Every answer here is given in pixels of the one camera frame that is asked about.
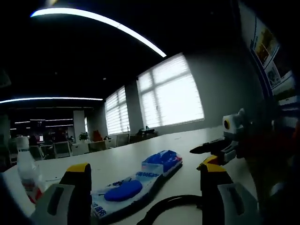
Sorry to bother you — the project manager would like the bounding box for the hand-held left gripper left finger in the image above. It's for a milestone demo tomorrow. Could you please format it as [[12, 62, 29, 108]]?
[[31, 163, 92, 225]]

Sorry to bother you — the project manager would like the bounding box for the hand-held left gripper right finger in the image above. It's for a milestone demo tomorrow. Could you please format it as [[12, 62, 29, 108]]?
[[196, 156, 258, 225]]

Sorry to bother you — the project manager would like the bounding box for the black cable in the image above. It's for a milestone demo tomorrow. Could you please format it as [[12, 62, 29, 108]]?
[[137, 194, 203, 225]]

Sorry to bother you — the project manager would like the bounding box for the clear plastic water bottle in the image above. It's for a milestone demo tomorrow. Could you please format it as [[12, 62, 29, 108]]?
[[15, 136, 47, 205]]

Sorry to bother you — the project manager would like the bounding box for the row of white office chairs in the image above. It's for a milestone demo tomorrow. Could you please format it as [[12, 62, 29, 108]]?
[[8, 138, 113, 163]]

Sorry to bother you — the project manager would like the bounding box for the white table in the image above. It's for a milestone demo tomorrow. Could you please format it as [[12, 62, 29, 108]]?
[[0, 125, 261, 225]]

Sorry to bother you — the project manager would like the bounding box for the orange bag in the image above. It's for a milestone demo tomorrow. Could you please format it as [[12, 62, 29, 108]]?
[[92, 130, 104, 142]]

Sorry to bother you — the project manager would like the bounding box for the smaller bright window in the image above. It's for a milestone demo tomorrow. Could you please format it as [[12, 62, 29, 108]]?
[[104, 85, 131, 136]]

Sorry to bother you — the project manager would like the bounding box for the straight ceiling light strip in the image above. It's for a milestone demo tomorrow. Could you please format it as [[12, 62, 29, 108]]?
[[0, 96, 104, 105]]

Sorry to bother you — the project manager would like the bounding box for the long curved ceiling light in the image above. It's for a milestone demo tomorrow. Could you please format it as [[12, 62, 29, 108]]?
[[30, 8, 167, 58]]

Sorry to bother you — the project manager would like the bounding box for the wall poster board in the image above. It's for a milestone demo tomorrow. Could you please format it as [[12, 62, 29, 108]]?
[[238, 6, 299, 132]]

